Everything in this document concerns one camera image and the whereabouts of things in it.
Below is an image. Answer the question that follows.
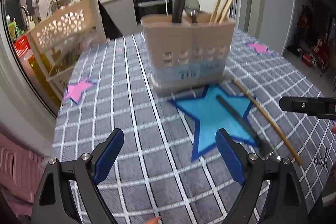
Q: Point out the beige plastic utensil holder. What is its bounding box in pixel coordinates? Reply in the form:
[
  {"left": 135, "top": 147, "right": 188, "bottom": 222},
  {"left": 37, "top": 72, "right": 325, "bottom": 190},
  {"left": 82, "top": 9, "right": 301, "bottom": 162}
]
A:
[{"left": 141, "top": 13, "right": 236, "bottom": 93}]

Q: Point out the wooden chopstick blue tip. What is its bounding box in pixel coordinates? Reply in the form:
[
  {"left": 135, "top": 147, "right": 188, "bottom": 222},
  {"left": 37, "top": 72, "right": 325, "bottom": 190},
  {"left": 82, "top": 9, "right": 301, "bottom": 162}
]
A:
[{"left": 219, "top": 0, "right": 234, "bottom": 23}]

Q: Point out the black spoon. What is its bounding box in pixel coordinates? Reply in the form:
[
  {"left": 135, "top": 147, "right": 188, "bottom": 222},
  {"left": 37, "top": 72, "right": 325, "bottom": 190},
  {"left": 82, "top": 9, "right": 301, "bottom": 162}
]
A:
[{"left": 216, "top": 95, "right": 275, "bottom": 159}]

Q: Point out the smoky spoon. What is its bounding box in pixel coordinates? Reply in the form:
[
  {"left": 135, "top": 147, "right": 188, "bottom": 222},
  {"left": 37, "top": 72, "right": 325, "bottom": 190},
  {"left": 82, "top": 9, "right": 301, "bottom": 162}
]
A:
[
  {"left": 171, "top": 0, "right": 186, "bottom": 23},
  {"left": 185, "top": 0, "right": 201, "bottom": 23}
]

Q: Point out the person's right hand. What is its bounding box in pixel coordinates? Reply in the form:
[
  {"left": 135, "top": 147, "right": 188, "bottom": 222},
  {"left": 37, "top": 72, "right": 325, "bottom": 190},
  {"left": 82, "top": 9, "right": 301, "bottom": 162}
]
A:
[{"left": 331, "top": 126, "right": 336, "bottom": 134}]

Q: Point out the beige perforated storage rack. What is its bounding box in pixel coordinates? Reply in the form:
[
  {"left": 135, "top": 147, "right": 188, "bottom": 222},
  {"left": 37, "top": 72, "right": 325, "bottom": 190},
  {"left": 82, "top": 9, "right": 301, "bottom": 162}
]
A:
[{"left": 27, "top": 0, "right": 106, "bottom": 100}]

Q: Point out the wooden chopstick pair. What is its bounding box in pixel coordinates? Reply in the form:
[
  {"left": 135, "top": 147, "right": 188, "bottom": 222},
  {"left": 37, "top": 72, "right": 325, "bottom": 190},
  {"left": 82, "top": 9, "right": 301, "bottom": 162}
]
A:
[
  {"left": 231, "top": 79, "right": 302, "bottom": 165},
  {"left": 214, "top": 0, "right": 229, "bottom": 22}
]

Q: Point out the grey checked star tablecloth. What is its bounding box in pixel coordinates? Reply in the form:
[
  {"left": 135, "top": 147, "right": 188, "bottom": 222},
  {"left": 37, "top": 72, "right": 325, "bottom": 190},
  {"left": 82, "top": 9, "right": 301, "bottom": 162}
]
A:
[{"left": 52, "top": 31, "right": 335, "bottom": 223}]

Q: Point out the pink plastic crate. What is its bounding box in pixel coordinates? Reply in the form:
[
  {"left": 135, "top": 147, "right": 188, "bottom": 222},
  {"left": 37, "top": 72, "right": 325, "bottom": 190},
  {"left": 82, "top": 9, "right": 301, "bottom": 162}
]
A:
[{"left": 1, "top": 134, "right": 43, "bottom": 216}]

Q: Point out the built-in black oven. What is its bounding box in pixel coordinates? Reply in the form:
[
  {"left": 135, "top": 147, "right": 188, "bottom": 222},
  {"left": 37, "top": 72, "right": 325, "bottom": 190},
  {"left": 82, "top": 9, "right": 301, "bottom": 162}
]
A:
[{"left": 133, "top": 0, "right": 175, "bottom": 24}]

